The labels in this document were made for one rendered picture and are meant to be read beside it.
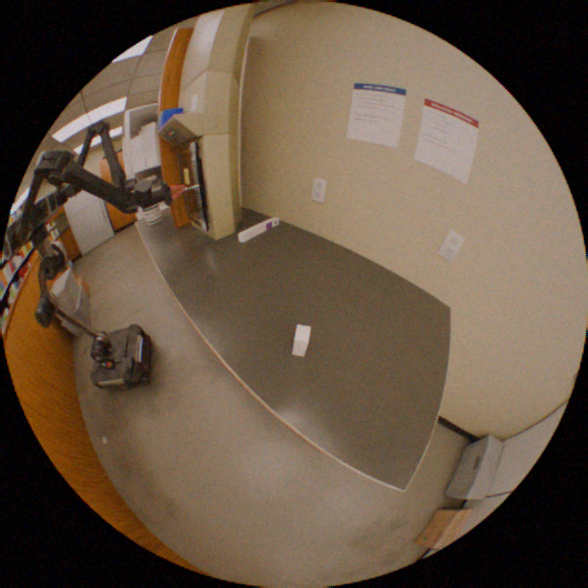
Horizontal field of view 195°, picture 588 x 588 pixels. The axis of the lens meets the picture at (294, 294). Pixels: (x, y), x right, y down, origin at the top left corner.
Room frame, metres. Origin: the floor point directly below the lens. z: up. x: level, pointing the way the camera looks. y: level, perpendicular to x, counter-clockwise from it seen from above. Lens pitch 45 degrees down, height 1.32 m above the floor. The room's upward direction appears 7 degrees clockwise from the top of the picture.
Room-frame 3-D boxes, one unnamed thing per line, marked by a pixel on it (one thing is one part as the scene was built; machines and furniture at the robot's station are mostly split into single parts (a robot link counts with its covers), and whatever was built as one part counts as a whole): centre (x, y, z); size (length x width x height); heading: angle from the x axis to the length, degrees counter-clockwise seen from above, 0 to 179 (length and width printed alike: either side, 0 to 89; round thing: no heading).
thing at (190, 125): (0.72, 0.56, 1.46); 0.32 x 0.11 x 0.10; 55
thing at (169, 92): (1.02, 0.62, 1.64); 0.49 x 0.03 x 1.40; 145
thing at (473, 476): (-0.74, -1.73, 0.17); 0.60 x 0.42 x 0.33; 143
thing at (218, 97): (0.87, 0.46, 1.33); 0.32 x 0.25 x 0.77; 55
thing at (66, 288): (0.36, 2.85, 0.49); 0.60 x 0.42 x 0.33; 55
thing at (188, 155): (0.75, 0.54, 1.19); 0.30 x 0.01 x 0.40; 51
